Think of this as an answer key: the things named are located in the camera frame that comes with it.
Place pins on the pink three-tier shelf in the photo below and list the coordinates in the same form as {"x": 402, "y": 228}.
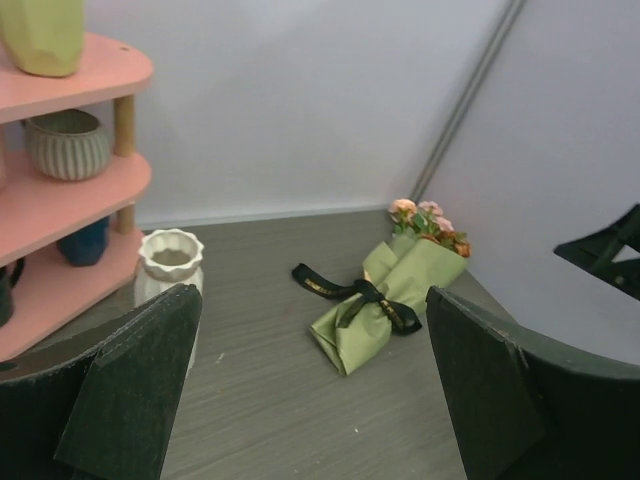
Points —
{"x": 37, "y": 211}

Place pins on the black ribbon gold lettering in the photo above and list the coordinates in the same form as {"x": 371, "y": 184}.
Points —
{"x": 403, "y": 319}

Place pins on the dark green mug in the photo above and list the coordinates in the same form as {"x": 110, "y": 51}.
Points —
{"x": 8, "y": 280}

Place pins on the pink flower stems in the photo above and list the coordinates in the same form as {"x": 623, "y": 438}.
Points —
{"x": 426, "y": 219}

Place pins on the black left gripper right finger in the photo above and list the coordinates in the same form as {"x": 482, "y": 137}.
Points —
{"x": 526, "y": 406}

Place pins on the dark blue cup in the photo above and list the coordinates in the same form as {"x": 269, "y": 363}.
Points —
{"x": 85, "y": 247}

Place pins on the grey ribbed ceramic pot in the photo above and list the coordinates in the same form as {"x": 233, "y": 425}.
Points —
{"x": 67, "y": 145}

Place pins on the white ribbed ceramic vase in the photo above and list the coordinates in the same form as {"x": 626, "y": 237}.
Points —
{"x": 167, "y": 257}

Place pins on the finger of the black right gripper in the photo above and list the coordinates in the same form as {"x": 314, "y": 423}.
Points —
{"x": 595, "y": 253}

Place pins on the yellow-green faceted mug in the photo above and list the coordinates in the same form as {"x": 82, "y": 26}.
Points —
{"x": 44, "y": 37}

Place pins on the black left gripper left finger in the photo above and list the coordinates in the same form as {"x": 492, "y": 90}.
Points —
{"x": 101, "y": 404}

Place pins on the orange-brown flower stems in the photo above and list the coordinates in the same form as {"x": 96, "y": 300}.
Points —
{"x": 456, "y": 242}

